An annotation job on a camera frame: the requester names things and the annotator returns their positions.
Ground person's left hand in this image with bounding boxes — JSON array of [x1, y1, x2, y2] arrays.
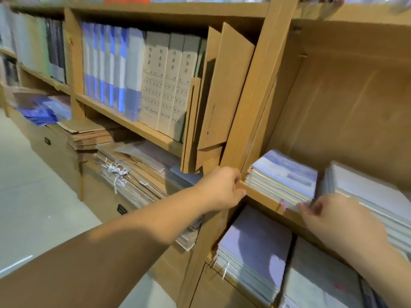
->
[[194, 165, 247, 212]]

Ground person's right hand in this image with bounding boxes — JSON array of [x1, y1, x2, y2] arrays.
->
[[295, 193, 390, 270]]

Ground stack of sage cover notebooks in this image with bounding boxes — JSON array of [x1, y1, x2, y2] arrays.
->
[[320, 161, 411, 254]]

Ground lilac cover notebook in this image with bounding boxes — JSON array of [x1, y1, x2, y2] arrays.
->
[[244, 148, 319, 210]]

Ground pastel grid pattern notebook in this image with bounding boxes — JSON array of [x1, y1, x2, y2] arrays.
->
[[280, 236, 366, 308]]

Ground large plain lilac notebook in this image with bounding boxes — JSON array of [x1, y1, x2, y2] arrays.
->
[[212, 205, 293, 305]]

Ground light purple thin notebook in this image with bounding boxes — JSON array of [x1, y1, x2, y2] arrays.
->
[[249, 148, 319, 199]]

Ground wooden shelf unit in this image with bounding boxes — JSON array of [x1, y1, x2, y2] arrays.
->
[[0, 0, 411, 308]]

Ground person's left forearm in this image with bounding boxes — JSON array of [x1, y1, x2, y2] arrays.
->
[[0, 186, 216, 308]]

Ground stack of flat wrapped packets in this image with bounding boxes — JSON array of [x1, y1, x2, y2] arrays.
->
[[58, 115, 203, 251]]

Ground white file boxes row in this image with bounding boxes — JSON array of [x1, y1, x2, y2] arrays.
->
[[138, 30, 206, 142]]

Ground row of blue white binders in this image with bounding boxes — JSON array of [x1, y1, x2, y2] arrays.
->
[[80, 22, 147, 122]]

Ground pile of blue packets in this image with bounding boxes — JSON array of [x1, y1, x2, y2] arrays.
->
[[18, 95, 73, 127]]

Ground row of pale green binders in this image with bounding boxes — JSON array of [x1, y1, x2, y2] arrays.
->
[[0, 3, 68, 84]]

